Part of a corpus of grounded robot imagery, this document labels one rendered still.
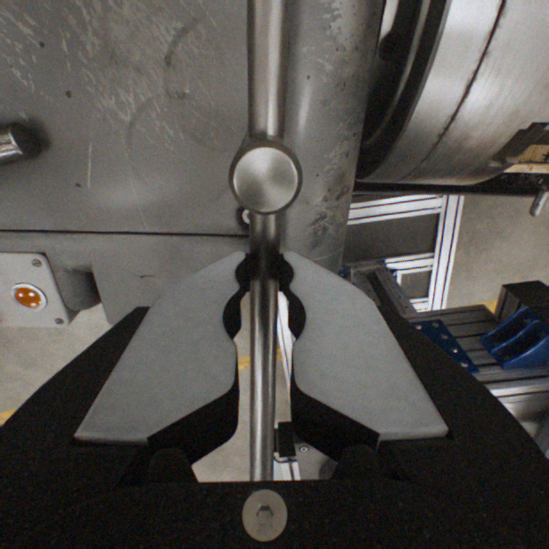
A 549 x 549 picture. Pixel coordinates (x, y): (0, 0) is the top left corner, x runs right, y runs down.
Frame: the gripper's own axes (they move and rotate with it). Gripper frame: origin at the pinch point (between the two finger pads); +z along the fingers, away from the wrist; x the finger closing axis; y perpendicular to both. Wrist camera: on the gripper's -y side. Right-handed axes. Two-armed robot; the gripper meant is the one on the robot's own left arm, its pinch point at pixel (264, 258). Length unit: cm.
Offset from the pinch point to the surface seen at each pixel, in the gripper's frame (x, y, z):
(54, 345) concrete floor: -128, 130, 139
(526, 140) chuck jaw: 22.7, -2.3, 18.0
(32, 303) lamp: -20.0, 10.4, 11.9
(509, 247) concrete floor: 129, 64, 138
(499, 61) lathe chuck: 16.0, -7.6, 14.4
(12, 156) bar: -15.7, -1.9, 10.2
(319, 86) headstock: 3.5, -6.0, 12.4
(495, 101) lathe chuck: 17.1, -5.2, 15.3
